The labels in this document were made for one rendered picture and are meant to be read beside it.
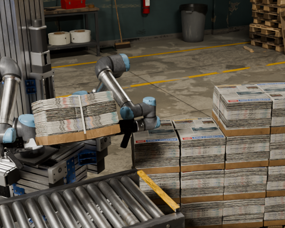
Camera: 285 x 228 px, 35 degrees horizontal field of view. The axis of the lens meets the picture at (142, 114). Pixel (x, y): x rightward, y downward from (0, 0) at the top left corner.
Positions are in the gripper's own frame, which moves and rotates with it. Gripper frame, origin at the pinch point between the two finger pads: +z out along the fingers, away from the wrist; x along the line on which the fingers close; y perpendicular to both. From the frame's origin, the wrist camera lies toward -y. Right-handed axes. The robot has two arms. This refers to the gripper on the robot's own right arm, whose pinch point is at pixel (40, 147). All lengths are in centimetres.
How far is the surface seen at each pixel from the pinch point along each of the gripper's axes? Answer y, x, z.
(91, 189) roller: -26.3, -13.4, 19.8
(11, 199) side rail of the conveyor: -22.9, -6.4, -19.6
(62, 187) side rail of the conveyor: -22.7, -6.0, 6.5
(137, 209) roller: -36, -39, 33
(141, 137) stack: -7, 25, 68
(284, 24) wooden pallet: 123, 422, 548
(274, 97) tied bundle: 3, -12, 146
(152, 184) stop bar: -29, -27, 48
